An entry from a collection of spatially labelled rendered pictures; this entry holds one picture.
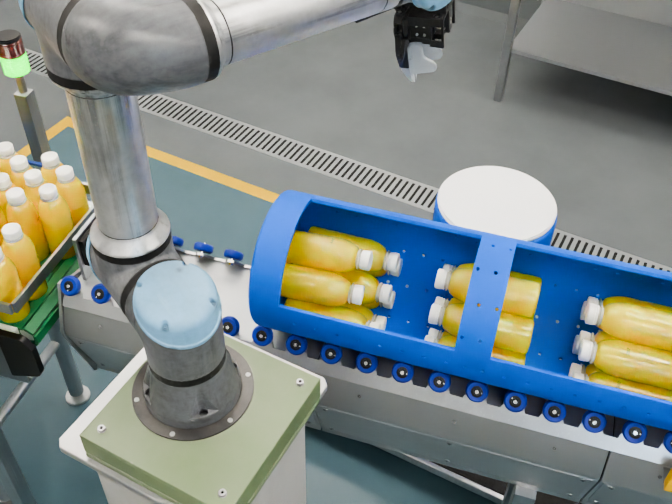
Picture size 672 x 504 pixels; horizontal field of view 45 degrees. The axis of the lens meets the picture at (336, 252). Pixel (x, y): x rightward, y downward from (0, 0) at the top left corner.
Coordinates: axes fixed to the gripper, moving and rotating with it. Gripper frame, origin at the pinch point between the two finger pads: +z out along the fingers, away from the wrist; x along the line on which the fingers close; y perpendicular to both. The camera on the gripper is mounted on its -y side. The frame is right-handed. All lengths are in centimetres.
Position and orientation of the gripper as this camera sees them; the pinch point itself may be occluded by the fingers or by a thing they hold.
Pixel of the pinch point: (409, 73)
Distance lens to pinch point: 140.2
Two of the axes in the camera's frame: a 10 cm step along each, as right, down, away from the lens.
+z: 1.2, 6.4, 7.6
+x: 3.4, -7.5, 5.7
